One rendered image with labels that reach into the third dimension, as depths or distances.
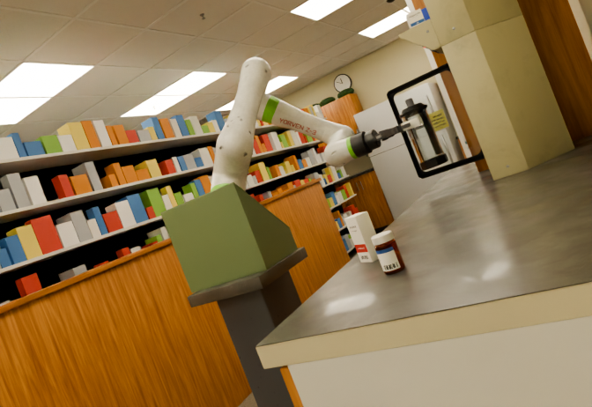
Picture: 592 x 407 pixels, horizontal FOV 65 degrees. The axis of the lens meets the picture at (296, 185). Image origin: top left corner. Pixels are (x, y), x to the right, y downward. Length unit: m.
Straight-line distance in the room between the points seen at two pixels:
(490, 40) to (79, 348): 2.18
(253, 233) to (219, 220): 0.13
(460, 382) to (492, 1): 1.30
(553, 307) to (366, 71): 7.06
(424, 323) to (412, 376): 0.08
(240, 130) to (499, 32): 0.90
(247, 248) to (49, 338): 1.23
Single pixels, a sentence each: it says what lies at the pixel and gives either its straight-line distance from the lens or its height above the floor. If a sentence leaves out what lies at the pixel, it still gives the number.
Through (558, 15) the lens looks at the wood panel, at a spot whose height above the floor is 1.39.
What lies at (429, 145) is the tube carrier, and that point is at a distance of 1.78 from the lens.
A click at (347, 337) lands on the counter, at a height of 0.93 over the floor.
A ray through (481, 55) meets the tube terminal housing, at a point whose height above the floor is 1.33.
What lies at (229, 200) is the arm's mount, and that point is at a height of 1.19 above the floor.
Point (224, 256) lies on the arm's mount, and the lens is 1.61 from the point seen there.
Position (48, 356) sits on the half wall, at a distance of 2.49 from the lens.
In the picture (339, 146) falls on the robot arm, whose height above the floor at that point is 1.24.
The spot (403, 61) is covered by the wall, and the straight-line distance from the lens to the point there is 7.44.
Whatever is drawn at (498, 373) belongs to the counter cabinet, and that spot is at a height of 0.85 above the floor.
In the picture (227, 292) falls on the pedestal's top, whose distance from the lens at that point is 1.58.
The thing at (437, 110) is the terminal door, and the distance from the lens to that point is 1.99.
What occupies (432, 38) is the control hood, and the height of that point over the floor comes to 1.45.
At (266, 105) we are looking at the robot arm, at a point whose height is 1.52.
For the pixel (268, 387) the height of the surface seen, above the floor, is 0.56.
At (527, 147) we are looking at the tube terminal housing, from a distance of 1.66.
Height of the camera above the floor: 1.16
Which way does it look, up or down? level
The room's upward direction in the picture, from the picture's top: 21 degrees counter-clockwise
